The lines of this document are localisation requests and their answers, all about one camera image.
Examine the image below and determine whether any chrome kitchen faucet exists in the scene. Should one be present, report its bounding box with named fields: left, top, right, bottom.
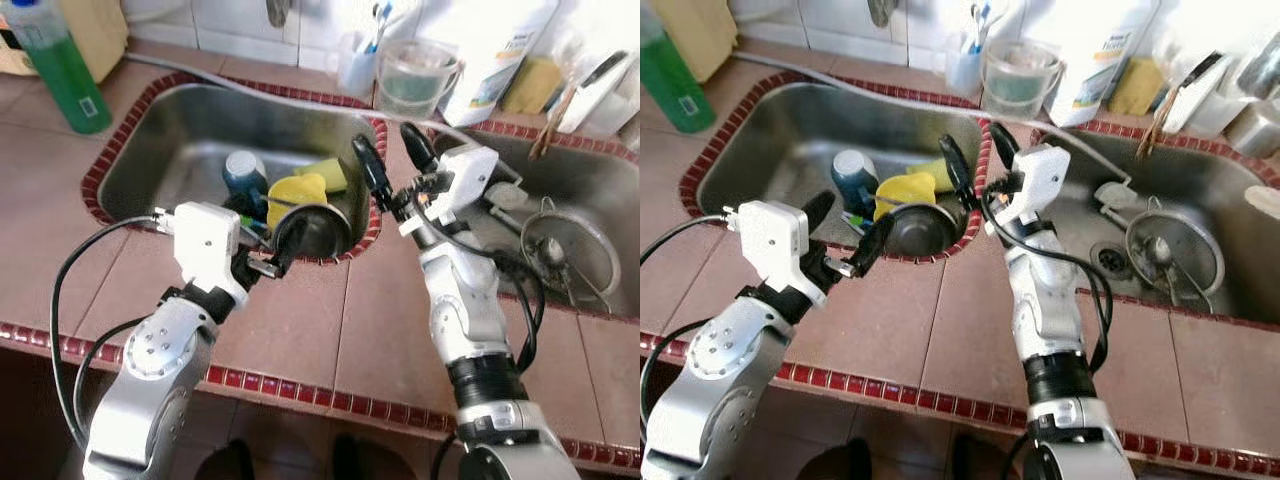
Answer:
left=1235, top=30, right=1280, bottom=101

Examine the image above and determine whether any dark blue cup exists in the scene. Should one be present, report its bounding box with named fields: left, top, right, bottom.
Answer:
left=222, top=150, right=269, bottom=216
left=832, top=150, right=879, bottom=216

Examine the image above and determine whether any beige rice paddle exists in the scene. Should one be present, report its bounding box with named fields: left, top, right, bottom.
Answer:
left=1243, top=185, right=1280, bottom=221

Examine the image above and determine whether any yellow plastic bowl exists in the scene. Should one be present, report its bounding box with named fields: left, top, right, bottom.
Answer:
left=265, top=172, right=331, bottom=231
left=873, top=172, right=946, bottom=219

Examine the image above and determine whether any beige water purifier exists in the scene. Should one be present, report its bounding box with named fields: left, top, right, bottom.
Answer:
left=650, top=0, right=741, bottom=84
left=0, top=0, right=129, bottom=84

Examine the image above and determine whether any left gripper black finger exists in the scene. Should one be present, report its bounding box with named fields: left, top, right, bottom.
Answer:
left=850, top=213, right=896, bottom=279
left=805, top=190, right=837, bottom=233
left=268, top=213, right=311, bottom=278

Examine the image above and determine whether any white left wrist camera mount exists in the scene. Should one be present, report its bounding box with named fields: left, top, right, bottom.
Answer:
left=172, top=202, right=251, bottom=306
left=735, top=200, right=813, bottom=306

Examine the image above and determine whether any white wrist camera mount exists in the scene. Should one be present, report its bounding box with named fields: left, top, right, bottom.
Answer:
left=995, top=145, right=1071, bottom=231
left=172, top=202, right=251, bottom=306
left=400, top=145, right=499, bottom=236
left=735, top=200, right=813, bottom=306

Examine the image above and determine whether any green dish soap bottle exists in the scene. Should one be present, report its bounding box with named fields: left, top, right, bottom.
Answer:
left=640, top=0, right=718, bottom=136
left=0, top=0, right=113, bottom=136

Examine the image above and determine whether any plain yellow sponge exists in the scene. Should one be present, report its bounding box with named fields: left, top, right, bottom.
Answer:
left=500, top=57, right=563, bottom=116
left=1108, top=57, right=1166, bottom=116

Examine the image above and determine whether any clear toothbrush cup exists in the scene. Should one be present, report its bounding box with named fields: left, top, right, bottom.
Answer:
left=337, top=30, right=379, bottom=98
left=945, top=30, right=986, bottom=96

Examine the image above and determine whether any white black brush holder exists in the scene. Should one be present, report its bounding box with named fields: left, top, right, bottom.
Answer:
left=558, top=50, right=639, bottom=136
left=1160, top=50, right=1236, bottom=136

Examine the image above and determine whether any brown hanging strap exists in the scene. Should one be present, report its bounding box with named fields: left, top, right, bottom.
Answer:
left=1135, top=85, right=1181, bottom=161
left=528, top=85, right=581, bottom=163

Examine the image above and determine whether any blue toothbrush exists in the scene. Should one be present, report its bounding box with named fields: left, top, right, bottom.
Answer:
left=968, top=0, right=996, bottom=51
left=365, top=0, right=393, bottom=56

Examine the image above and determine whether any clear plastic pail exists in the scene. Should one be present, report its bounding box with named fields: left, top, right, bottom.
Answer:
left=375, top=40, right=461, bottom=121
left=980, top=40, right=1063, bottom=119

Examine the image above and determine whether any white hose nozzle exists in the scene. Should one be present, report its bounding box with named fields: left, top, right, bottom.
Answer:
left=490, top=180, right=531, bottom=211
left=1093, top=180, right=1136, bottom=211

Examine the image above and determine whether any white detergent bottle yellow cap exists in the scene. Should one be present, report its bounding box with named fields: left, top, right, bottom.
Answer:
left=1045, top=0, right=1159, bottom=128
left=440, top=0, right=559, bottom=128

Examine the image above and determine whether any steel spoon on lid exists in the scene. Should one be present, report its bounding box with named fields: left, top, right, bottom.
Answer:
left=540, top=235, right=591, bottom=306
left=1148, top=235, right=1196, bottom=301

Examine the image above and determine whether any steel sink basin with drain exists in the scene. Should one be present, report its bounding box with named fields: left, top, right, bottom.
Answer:
left=1035, top=125, right=1280, bottom=323
left=440, top=125, right=640, bottom=319

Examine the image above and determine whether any small steel cup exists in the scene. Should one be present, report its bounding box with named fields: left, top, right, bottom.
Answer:
left=1225, top=100, right=1280, bottom=159

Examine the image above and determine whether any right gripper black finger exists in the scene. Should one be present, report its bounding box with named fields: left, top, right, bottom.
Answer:
left=940, top=133, right=979, bottom=196
left=990, top=122, right=1021, bottom=169
left=354, top=135, right=393, bottom=211
left=402, top=122, right=439, bottom=176

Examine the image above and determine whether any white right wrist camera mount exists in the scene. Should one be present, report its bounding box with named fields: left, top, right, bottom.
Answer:
left=995, top=145, right=1071, bottom=231
left=400, top=145, right=499, bottom=236

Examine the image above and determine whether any round steel pot lid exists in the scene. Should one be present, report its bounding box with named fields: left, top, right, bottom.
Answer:
left=1125, top=208, right=1226, bottom=299
left=520, top=208, right=623, bottom=301

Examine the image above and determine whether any stainless steel bowl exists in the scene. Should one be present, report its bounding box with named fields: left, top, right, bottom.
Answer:
left=270, top=203, right=353, bottom=259
left=885, top=203, right=966, bottom=259

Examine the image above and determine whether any black left robot foot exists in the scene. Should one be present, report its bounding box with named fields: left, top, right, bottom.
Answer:
left=195, top=438, right=256, bottom=480
left=800, top=438, right=871, bottom=480

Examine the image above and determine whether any grey water hose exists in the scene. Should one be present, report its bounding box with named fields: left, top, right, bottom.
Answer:
left=125, top=52, right=451, bottom=136
left=730, top=50, right=1131, bottom=186

